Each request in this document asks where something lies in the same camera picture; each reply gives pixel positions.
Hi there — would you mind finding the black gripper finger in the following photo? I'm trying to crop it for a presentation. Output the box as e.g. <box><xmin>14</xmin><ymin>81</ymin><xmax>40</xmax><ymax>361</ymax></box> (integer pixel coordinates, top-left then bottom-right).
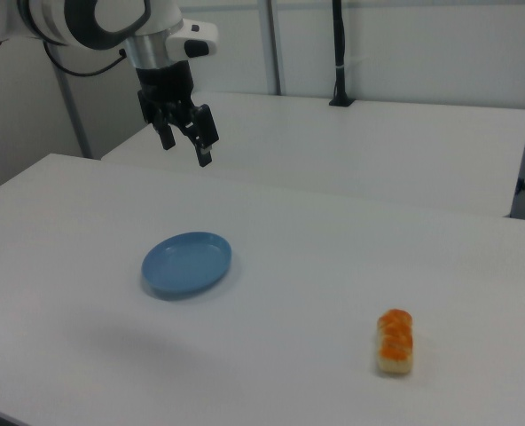
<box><xmin>177</xmin><ymin>103</ymin><xmax>221</xmax><ymax>169</ymax></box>
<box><xmin>152</xmin><ymin>106</ymin><xmax>176</xmax><ymax>151</ymax></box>

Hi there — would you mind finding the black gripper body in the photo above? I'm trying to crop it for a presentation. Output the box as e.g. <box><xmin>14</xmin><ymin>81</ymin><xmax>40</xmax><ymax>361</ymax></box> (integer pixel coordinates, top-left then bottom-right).
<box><xmin>136</xmin><ymin>61</ymin><xmax>197</xmax><ymax>124</ymax></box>

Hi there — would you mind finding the orange topped bread loaf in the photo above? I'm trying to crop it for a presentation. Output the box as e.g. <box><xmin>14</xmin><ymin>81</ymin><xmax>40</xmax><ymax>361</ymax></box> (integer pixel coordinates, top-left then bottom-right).
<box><xmin>376</xmin><ymin>308</ymin><xmax>414</xmax><ymax>377</ymax></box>

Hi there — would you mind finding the blue plastic plate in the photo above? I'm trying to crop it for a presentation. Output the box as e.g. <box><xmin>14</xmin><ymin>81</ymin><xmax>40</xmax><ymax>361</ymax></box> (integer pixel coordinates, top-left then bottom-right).
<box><xmin>140</xmin><ymin>231</ymin><xmax>233</xmax><ymax>302</ymax></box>

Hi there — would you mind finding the white side table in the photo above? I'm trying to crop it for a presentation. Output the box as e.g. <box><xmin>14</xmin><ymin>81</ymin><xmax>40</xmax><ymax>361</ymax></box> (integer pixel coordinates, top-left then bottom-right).
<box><xmin>100</xmin><ymin>91</ymin><xmax>525</xmax><ymax>218</ymax></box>

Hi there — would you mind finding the black pole with base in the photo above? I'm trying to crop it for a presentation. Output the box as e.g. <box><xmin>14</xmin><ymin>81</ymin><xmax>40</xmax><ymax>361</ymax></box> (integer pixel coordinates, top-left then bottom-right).
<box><xmin>328</xmin><ymin>0</ymin><xmax>357</xmax><ymax>107</ymax></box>

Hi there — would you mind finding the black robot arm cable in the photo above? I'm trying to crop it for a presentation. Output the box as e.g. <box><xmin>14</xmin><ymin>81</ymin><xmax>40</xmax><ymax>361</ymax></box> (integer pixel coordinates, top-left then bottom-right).
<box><xmin>43</xmin><ymin>42</ymin><xmax>129</xmax><ymax>77</ymax></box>

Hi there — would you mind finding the grey metal partition post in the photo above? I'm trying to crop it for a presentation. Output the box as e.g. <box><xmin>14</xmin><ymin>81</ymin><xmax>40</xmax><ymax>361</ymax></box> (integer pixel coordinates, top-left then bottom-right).
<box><xmin>257</xmin><ymin>0</ymin><xmax>286</xmax><ymax>97</ymax></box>
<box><xmin>49</xmin><ymin>43</ymin><xmax>94</xmax><ymax>160</ymax></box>

